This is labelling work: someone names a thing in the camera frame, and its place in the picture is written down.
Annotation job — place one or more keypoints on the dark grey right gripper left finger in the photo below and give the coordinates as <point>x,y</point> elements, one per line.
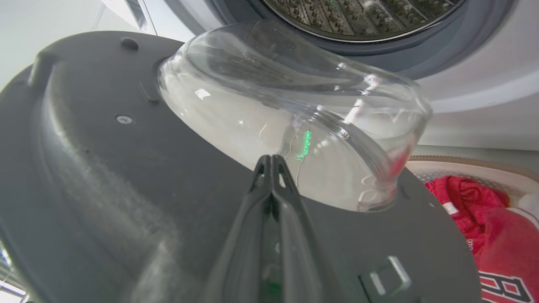
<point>240,235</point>

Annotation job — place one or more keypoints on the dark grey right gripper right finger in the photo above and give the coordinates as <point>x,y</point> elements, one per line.
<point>299,240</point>

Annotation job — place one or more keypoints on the dark grey washing machine door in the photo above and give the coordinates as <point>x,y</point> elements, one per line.
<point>105,168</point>

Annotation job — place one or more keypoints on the steel washing machine drum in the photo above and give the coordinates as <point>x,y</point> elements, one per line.
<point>362,14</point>

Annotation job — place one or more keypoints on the white washing machine body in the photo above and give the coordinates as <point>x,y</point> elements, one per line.
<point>476,75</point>

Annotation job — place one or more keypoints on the white laundry basket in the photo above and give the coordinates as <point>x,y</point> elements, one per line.
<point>476,172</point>

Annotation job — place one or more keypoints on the red printed garment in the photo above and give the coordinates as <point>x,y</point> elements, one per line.
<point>488,235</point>

